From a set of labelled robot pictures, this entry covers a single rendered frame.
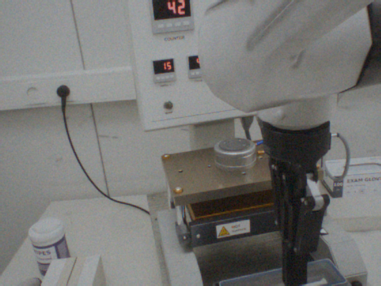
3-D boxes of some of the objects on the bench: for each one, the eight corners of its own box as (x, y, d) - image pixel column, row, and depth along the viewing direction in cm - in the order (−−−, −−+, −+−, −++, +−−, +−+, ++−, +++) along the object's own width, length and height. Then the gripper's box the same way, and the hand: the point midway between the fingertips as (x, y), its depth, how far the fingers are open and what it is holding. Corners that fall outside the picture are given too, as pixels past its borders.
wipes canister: (47, 260, 110) (34, 215, 105) (77, 258, 110) (66, 212, 104) (35, 282, 102) (20, 234, 97) (68, 280, 102) (55, 232, 96)
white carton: (319, 180, 130) (320, 159, 127) (390, 174, 129) (392, 154, 126) (332, 198, 119) (333, 176, 116) (409, 192, 118) (412, 170, 115)
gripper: (247, 108, 51) (253, 257, 60) (287, 145, 39) (287, 325, 48) (302, 101, 52) (299, 248, 61) (358, 134, 40) (345, 313, 49)
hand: (294, 262), depth 53 cm, fingers closed
